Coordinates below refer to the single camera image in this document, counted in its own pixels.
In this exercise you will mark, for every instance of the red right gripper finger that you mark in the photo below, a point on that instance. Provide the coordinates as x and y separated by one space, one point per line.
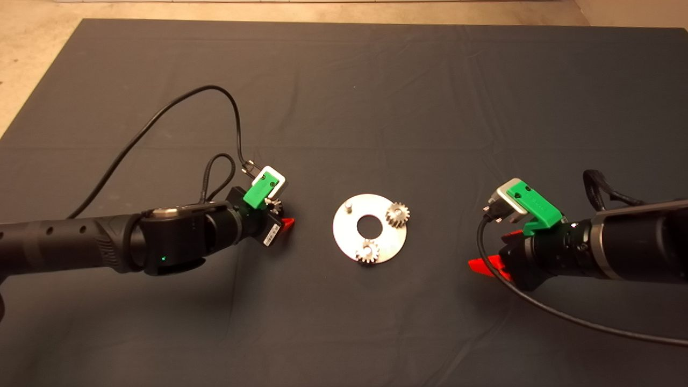
513 234
488 267

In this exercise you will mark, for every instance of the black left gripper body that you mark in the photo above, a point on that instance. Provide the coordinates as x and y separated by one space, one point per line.
258 226

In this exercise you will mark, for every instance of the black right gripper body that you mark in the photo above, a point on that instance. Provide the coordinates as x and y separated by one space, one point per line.
545 255

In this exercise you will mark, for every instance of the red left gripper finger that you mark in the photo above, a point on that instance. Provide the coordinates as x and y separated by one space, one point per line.
288 222

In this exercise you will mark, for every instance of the shiny steel planetary gear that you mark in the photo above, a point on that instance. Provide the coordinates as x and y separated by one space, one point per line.
362 257
276 203

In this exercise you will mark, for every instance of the dark steel planetary gear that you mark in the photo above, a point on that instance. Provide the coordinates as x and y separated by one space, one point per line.
402 210

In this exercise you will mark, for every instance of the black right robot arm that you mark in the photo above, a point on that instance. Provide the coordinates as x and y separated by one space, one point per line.
639 244

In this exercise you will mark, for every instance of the round metal carrier plate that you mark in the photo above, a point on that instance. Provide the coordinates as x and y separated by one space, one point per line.
389 242

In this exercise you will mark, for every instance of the dark grey table cloth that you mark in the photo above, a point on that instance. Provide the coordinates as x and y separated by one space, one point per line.
376 80

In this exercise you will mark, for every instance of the green left camera mount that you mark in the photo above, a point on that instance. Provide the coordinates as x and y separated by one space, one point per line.
257 193

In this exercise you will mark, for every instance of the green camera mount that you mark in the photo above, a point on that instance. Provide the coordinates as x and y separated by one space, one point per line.
537 207
257 193

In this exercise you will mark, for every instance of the green right camera mount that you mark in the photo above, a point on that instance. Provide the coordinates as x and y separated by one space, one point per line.
537 207

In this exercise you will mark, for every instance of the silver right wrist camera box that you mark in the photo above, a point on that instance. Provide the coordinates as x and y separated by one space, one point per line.
502 198

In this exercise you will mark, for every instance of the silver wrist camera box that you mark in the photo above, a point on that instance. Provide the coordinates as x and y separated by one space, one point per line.
502 198
278 180

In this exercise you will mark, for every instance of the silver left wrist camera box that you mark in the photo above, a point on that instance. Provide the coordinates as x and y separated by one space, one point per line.
278 180

